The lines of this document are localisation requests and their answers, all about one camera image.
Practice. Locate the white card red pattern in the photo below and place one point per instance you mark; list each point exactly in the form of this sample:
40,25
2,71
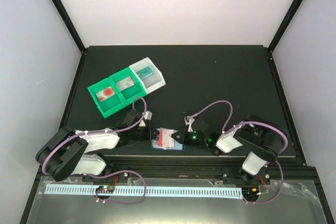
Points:
125,83

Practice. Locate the right controller circuit board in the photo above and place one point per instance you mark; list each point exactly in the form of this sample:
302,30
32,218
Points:
250,191

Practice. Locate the black left corner post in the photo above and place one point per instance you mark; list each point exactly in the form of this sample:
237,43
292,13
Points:
69,24

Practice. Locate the green bin left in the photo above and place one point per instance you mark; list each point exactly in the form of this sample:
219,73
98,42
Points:
112,104

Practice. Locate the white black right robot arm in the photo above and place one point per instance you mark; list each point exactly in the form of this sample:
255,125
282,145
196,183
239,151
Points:
263,141

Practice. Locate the card with red circle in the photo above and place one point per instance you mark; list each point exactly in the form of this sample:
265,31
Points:
105,94

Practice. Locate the blue leather card holder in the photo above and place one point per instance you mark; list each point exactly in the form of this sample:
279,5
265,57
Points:
177,146

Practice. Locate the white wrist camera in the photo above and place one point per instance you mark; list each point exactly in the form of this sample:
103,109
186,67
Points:
147,118
189,120

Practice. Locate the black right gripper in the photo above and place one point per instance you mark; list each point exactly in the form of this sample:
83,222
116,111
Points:
183,138

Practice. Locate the left controller circuit board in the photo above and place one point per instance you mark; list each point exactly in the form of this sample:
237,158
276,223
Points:
105,189

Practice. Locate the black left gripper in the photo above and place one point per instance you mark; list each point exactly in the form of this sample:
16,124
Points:
149,136

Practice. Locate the teal card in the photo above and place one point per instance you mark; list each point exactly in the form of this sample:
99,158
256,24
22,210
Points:
144,73

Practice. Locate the controller circuit board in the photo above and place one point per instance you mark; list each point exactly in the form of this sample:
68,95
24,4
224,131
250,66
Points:
105,189
250,191

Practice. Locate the black right corner post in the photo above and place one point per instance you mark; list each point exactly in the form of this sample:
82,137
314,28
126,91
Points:
293,8

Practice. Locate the black corner post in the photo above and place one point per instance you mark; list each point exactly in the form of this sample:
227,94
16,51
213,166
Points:
293,8
69,24

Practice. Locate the green bin middle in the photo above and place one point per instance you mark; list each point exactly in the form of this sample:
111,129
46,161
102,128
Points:
131,93

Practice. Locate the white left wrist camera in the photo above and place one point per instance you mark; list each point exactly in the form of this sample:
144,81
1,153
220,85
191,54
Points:
147,118

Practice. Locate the white translucent bin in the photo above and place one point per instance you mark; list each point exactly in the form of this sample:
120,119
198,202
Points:
153,82

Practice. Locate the green bin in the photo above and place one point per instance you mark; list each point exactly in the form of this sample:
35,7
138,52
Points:
131,93
112,104

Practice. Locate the light blue slotted cable duct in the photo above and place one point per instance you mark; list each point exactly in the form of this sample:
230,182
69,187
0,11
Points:
149,191

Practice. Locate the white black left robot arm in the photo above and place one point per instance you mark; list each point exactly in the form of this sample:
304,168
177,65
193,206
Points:
74,152

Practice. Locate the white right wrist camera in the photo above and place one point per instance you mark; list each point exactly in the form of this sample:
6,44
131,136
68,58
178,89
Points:
189,120

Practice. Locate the black aluminium frame rail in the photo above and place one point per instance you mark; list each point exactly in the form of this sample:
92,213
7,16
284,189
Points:
199,167

